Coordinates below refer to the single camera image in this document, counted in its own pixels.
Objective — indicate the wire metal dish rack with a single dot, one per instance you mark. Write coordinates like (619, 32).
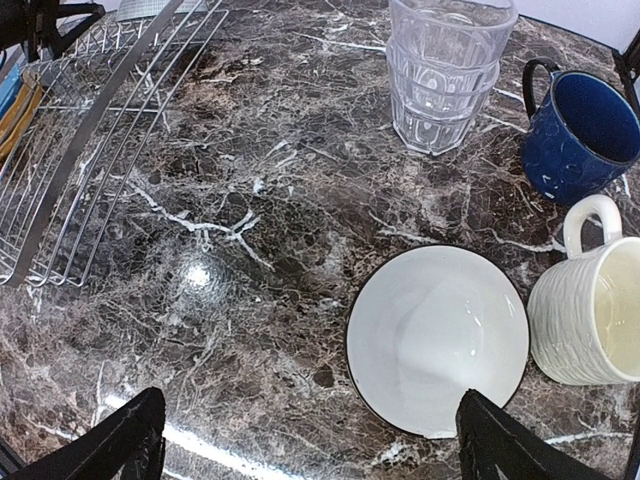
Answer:
(105, 102)

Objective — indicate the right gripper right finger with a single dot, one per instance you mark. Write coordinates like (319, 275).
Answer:
(493, 445)

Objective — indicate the yellow dotted scalloped plate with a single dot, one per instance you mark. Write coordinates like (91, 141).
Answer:
(20, 113)

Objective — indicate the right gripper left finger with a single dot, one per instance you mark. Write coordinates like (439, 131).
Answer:
(128, 444)

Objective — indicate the right black frame post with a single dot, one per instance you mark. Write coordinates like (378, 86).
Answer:
(627, 68)

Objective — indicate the white saucer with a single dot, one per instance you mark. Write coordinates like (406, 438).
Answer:
(427, 326)

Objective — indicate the pale green bowl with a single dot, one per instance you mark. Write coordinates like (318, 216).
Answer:
(139, 9)

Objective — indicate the cream ribbed cup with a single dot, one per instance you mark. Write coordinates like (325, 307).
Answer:
(584, 311)

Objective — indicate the dark blue mug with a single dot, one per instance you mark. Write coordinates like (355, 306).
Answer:
(582, 132)

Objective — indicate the clear glass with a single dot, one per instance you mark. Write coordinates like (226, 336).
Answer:
(433, 115)
(452, 46)

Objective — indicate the blue dotted plate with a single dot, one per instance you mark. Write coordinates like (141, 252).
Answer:
(9, 89)

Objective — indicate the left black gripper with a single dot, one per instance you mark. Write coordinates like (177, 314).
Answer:
(33, 25)

